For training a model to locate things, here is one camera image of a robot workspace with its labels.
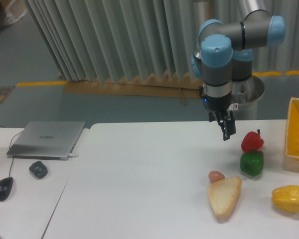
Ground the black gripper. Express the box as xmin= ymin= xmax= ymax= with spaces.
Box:
xmin=198 ymin=84 xmax=238 ymax=141

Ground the yellow bell pepper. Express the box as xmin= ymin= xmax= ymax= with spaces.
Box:
xmin=272 ymin=185 xmax=299 ymax=214

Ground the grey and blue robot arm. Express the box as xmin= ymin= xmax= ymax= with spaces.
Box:
xmin=191 ymin=0 xmax=286 ymax=140

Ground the red bell pepper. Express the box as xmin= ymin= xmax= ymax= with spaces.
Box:
xmin=241 ymin=129 xmax=264 ymax=152

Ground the green bell pepper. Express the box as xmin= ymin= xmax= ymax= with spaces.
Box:
xmin=240 ymin=150 xmax=264 ymax=176

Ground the yellow woven basket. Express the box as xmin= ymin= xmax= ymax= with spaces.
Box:
xmin=285 ymin=97 xmax=299 ymax=162

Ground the brown egg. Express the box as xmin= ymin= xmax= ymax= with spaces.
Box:
xmin=208 ymin=170 xmax=225 ymax=183

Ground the brown cardboard sheet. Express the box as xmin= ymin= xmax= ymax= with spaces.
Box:
xmin=63 ymin=72 xmax=203 ymax=105

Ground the triangular toast slice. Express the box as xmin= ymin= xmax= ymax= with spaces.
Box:
xmin=207 ymin=176 xmax=242 ymax=219

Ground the white laptop plug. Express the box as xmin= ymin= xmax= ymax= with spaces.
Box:
xmin=69 ymin=154 xmax=79 ymax=158

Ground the pale green pleated curtain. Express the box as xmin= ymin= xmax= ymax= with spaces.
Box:
xmin=24 ymin=0 xmax=299 ymax=83

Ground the silver closed laptop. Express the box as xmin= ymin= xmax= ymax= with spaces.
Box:
xmin=6 ymin=121 xmax=85 ymax=160

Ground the small black case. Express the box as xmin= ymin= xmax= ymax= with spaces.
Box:
xmin=29 ymin=161 xmax=48 ymax=179

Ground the black computer mouse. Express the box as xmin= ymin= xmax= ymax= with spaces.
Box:
xmin=0 ymin=177 xmax=13 ymax=202

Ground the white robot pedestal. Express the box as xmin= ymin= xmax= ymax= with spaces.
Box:
xmin=231 ymin=76 xmax=265 ymax=120

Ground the black mouse cable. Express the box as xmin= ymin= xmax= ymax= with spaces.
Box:
xmin=0 ymin=125 xmax=24 ymax=179

